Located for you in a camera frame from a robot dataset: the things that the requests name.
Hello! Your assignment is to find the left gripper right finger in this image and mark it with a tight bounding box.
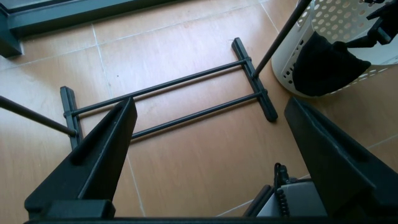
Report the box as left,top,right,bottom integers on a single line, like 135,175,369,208
284,96,398,218

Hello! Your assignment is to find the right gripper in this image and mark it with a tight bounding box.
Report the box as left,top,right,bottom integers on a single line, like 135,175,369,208
345,0,398,49

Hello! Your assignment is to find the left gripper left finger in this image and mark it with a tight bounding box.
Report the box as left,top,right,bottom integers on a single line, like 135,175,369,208
24,96,138,220

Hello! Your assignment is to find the black garment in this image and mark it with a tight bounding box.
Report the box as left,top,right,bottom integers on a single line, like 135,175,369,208
292,30,372,97

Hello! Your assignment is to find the white laundry basket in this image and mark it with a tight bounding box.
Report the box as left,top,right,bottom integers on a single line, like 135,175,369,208
271,0,398,99

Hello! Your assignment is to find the black clothes rack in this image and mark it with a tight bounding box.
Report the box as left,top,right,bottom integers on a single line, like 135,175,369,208
0,0,313,150

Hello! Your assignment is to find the black cable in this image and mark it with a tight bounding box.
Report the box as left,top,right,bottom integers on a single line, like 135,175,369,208
273,162,292,218

